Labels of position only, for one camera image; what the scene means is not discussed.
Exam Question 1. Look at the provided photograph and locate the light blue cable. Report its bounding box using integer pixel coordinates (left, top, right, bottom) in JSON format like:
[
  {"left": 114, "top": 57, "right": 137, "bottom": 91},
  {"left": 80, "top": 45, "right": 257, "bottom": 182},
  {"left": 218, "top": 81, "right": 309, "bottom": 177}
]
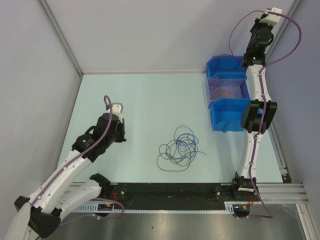
[{"left": 173, "top": 126, "right": 200, "bottom": 161}]

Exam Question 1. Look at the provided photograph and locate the dark blue cable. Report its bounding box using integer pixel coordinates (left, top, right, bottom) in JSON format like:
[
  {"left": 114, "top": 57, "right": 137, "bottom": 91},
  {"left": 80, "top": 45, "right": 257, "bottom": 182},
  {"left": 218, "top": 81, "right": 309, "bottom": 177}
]
[{"left": 159, "top": 134, "right": 201, "bottom": 167}]

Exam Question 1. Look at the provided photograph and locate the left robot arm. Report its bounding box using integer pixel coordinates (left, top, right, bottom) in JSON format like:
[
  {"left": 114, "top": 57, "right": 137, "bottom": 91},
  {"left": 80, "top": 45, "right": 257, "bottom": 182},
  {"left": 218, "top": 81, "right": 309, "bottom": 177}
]
[{"left": 5, "top": 104, "right": 126, "bottom": 240}]

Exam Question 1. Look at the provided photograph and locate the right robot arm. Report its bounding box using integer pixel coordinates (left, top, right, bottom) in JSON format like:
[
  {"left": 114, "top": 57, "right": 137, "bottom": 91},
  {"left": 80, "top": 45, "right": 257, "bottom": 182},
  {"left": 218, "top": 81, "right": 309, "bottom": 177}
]
[{"left": 230, "top": 13, "right": 279, "bottom": 201}]

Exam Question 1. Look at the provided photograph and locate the far blue bin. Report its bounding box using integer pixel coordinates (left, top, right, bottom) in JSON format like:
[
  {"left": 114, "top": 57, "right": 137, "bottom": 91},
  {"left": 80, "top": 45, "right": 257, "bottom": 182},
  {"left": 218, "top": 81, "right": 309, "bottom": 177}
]
[{"left": 205, "top": 54, "right": 245, "bottom": 79}]

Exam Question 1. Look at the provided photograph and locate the blue bin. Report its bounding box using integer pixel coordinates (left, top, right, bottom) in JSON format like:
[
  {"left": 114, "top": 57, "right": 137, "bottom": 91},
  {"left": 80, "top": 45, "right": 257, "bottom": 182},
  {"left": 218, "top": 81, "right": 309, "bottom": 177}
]
[
  {"left": 205, "top": 54, "right": 245, "bottom": 79},
  {"left": 209, "top": 98, "right": 250, "bottom": 133}
]

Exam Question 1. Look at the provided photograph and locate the middle lavender bin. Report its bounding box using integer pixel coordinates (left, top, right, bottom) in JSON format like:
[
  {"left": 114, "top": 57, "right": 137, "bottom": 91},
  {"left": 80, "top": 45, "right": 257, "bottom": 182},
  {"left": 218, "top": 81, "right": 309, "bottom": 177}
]
[{"left": 207, "top": 73, "right": 250, "bottom": 105}]

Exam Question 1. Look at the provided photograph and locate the near blue bin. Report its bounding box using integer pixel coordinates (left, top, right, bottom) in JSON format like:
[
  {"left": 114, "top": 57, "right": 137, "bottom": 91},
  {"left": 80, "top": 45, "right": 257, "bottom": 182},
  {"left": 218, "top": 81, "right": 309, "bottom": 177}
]
[{"left": 209, "top": 98, "right": 250, "bottom": 133}]

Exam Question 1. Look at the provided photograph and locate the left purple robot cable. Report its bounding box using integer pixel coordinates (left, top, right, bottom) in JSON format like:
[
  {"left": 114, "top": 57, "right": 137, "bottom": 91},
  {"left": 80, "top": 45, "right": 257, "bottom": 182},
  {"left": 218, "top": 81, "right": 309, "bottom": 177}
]
[{"left": 32, "top": 95, "right": 125, "bottom": 240}]

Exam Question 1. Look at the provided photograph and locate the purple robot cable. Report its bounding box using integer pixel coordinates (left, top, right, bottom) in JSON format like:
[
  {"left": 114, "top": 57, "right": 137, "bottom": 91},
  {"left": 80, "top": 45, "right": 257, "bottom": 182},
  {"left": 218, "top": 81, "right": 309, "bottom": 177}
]
[
  {"left": 247, "top": 13, "right": 303, "bottom": 220},
  {"left": 32, "top": 95, "right": 125, "bottom": 240}
]

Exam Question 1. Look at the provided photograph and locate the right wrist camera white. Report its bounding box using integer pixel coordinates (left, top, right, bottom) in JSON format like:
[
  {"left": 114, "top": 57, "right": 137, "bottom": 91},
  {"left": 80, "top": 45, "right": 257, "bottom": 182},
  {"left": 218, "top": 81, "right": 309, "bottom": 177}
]
[{"left": 259, "top": 7, "right": 283, "bottom": 27}]

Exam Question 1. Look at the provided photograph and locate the brown cable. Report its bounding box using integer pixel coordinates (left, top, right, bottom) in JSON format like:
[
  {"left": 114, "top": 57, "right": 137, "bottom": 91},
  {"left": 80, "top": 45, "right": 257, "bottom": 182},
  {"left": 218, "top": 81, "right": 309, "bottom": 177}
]
[{"left": 156, "top": 147, "right": 208, "bottom": 172}]

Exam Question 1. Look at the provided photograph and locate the white cable duct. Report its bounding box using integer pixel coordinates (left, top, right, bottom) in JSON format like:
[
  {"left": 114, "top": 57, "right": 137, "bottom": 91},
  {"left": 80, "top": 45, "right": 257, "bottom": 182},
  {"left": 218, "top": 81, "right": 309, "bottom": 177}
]
[{"left": 73, "top": 202, "right": 234, "bottom": 215}]

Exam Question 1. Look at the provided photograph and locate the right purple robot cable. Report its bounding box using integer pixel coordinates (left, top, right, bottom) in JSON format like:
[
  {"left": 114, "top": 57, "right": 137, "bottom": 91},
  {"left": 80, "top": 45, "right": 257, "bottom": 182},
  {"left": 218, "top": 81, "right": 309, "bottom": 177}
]
[{"left": 247, "top": 13, "right": 303, "bottom": 220}]

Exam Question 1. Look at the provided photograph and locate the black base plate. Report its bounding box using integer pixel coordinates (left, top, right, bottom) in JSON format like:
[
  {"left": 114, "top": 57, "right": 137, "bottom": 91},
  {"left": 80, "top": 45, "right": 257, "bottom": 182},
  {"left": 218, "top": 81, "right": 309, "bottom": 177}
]
[{"left": 98, "top": 183, "right": 258, "bottom": 211}]

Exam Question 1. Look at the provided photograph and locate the aluminium frame rail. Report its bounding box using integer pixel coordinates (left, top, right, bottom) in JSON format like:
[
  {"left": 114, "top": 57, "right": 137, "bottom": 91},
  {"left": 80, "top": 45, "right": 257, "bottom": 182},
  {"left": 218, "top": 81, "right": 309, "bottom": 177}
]
[{"left": 36, "top": 182, "right": 307, "bottom": 203}]

